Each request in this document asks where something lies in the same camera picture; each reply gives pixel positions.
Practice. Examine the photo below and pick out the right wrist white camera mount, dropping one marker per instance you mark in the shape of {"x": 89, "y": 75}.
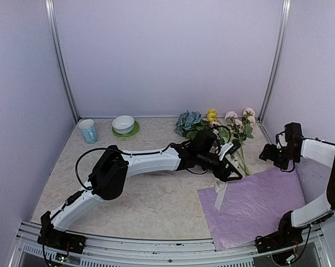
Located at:
{"x": 278, "y": 140}

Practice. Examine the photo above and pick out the left aluminium corner post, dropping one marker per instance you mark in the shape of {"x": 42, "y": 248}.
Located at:
{"x": 51, "y": 15}

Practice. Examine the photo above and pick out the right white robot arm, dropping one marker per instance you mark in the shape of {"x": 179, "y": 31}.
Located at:
{"x": 314, "y": 162}

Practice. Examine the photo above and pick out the aluminium corner post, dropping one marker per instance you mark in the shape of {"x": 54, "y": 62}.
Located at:
{"x": 51, "y": 15}
{"x": 286, "y": 7}

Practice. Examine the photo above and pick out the right aluminium corner post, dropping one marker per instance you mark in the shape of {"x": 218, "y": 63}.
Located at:
{"x": 286, "y": 7}

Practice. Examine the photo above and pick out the green plate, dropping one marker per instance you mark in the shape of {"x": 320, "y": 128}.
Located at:
{"x": 134, "y": 130}

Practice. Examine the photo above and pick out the pink fake rose stems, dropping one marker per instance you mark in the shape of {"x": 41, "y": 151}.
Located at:
{"x": 239, "y": 129}

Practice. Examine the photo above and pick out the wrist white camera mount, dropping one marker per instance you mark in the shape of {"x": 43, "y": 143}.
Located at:
{"x": 278, "y": 140}
{"x": 224, "y": 149}

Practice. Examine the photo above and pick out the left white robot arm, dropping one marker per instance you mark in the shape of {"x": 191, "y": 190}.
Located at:
{"x": 106, "y": 181}

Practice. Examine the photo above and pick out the white ceramic bowl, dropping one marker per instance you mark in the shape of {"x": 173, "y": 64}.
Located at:
{"x": 123, "y": 124}

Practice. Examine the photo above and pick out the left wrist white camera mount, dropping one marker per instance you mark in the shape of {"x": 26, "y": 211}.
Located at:
{"x": 224, "y": 149}

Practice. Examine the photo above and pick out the purple wrapping paper sheet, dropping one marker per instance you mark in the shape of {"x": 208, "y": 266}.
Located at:
{"x": 252, "y": 206}

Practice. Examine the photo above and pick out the blue fake flower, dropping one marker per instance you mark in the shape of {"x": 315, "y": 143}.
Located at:
{"x": 190, "y": 123}

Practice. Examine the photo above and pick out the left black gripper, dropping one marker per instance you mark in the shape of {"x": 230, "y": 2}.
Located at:
{"x": 225, "y": 176}

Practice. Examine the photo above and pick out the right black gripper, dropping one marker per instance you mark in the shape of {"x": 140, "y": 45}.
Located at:
{"x": 270, "y": 156}

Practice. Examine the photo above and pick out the aluminium front rail frame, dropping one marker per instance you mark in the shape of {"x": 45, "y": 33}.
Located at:
{"x": 104, "y": 249}

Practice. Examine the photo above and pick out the light blue mug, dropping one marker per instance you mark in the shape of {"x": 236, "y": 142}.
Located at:
{"x": 88, "y": 130}

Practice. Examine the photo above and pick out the cream printed ribbon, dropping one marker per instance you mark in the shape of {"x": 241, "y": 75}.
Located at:
{"x": 220, "y": 186}

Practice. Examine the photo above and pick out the yellow fake flower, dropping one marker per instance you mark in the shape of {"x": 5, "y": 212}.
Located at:
{"x": 212, "y": 116}

